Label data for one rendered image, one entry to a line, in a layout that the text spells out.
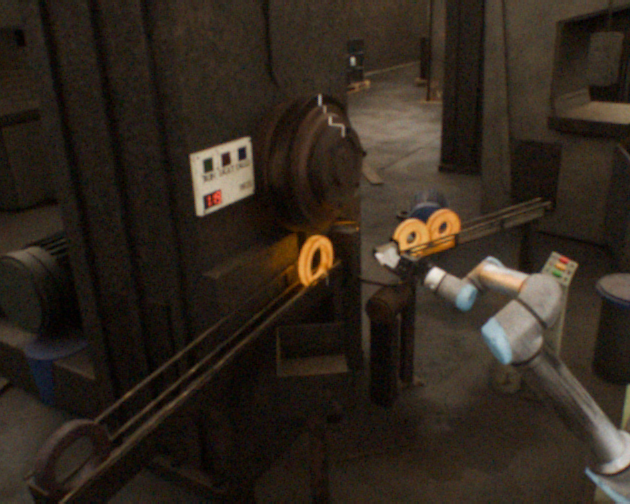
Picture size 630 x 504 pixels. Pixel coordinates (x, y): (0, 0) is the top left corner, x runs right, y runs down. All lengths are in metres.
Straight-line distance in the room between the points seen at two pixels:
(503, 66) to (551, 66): 0.34
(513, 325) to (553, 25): 3.06
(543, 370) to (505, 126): 3.09
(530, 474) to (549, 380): 0.77
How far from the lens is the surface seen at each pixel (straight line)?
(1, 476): 2.70
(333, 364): 1.84
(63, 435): 1.47
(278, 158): 1.86
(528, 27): 4.52
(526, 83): 4.53
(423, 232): 2.52
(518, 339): 1.65
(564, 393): 1.78
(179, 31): 1.71
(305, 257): 2.09
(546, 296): 1.68
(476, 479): 2.39
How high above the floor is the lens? 1.61
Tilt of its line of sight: 22 degrees down
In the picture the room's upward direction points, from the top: 2 degrees counter-clockwise
